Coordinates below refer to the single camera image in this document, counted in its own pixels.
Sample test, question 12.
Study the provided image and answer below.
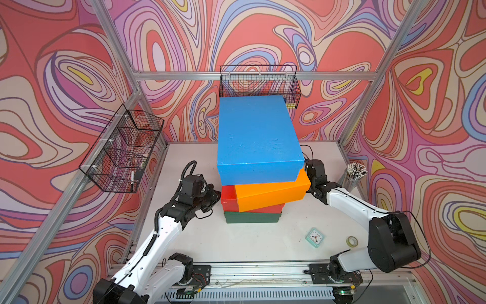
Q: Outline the marker pen in left basket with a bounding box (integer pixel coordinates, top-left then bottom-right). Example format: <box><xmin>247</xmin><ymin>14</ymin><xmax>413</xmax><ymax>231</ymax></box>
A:
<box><xmin>130</xmin><ymin>171</ymin><xmax>135</xmax><ymax>193</ymax></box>

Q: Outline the aluminium frame post right corner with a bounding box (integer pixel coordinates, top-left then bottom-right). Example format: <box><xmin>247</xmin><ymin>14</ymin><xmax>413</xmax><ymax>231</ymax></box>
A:
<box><xmin>337</xmin><ymin>0</ymin><xmax>429</xmax><ymax>148</ymax></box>

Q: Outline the aluminium frame post left corner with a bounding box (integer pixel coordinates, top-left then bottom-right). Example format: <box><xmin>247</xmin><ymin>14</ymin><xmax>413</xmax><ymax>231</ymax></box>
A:
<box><xmin>90</xmin><ymin>0</ymin><xmax>168</xmax><ymax>149</ymax></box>

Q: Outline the roll of clear tape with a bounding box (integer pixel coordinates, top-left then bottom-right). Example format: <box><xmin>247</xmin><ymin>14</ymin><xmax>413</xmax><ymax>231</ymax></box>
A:
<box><xmin>346</xmin><ymin>236</ymin><xmax>359</xmax><ymax>248</ymax></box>

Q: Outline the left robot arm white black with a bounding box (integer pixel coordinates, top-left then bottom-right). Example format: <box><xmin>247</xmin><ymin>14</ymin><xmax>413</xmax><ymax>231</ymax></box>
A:
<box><xmin>92</xmin><ymin>160</ymin><xmax>221</xmax><ymax>303</ymax></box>

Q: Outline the green shoebox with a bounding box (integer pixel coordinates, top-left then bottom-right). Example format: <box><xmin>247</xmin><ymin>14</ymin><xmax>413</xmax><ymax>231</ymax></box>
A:
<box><xmin>224</xmin><ymin>212</ymin><xmax>282</xmax><ymax>224</ymax></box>

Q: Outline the aluminium horizontal back bar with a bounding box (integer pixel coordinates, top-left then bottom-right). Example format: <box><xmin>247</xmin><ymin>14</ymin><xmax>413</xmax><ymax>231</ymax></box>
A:
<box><xmin>133</xmin><ymin>71</ymin><xmax>378</xmax><ymax>81</ymax></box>

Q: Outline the black wire basket back wall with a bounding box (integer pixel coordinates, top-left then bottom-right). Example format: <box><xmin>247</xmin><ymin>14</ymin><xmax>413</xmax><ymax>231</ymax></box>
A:
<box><xmin>219</xmin><ymin>63</ymin><xmax>302</xmax><ymax>110</ymax></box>

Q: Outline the small teal alarm clock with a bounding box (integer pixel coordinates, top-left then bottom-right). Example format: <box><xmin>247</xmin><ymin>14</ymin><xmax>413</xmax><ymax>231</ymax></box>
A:
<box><xmin>305</xmin><ymin>227</ymin><xmax>325</xmax><ymax>248</ymax></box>

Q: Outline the blue shoebox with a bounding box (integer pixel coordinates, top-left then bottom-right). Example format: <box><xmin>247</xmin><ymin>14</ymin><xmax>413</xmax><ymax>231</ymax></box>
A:
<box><xmin>216</xmin><ymin>96</ymin><xmax>305</xmax><ymax>186</ymax></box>

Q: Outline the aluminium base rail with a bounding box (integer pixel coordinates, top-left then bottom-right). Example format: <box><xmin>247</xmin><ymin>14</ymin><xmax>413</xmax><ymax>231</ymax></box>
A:
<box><xmin>98</xmin><ymin>260</ymin><xmax>422</xmax><ymax>304</ymax></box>

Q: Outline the metal cup of pencils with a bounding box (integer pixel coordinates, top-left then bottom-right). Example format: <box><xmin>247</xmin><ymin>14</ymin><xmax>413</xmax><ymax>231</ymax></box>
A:
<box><xmin>342</xmin><ymin>162</ymin><xmax>368</xmax><ymax>192</ymax></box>

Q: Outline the black wire basket wall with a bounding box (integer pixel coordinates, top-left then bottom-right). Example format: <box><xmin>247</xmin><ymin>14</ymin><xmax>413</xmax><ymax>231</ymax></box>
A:
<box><xmin>219</xmin><ymin>63</ymin><xmax>302</xmax><ymax>110</ymax></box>
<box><xmin>79</xmin><ymin>105</ymin><xmax>165</xmax><ymax>193</ymax></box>

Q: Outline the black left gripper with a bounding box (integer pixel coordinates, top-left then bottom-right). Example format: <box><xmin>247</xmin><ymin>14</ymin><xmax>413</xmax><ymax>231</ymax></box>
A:
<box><xmin>192</xmin><ymin>184</ymin><xmax>223</xmax><ymax>213</ymax></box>

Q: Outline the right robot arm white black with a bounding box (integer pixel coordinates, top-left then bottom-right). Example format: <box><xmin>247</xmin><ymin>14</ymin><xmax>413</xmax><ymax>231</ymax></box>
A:
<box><xmin>305</xmin><ymin>159</ymin><xmax>421</xmax><ymax>283</ymax></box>

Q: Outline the aluminium frame post corner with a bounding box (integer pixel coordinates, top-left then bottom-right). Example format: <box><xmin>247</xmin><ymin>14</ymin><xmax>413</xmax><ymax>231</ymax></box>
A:
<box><xmin>337</xmin><ymin>0</ymin><xmax>429</xmax><ymax>148</ymax></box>
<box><xmin>90</xmin><ymin>0</ymin><xmax>168</xmax><ymax>149</ymax></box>

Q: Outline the black wire basket left wall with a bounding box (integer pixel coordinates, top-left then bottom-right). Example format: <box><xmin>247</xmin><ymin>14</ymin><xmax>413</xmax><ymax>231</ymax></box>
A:
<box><xmin>79</xmin><ymin>105</ymin><xmax>165</xmax><ymax>193</ymax></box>

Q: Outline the orange shoebox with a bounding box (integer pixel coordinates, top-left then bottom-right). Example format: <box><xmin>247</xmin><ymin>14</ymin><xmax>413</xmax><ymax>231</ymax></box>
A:
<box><xmin>235</xmin><ymin>168</ymin><xmax>311</xmax><ymax>212</ymax></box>

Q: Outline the red shoebox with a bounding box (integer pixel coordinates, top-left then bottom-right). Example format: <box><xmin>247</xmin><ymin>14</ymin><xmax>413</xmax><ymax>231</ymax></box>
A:
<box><xmin>220</xmin><ymin>186</ymin><xmax>285</xmax><ymax>214</ymax></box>

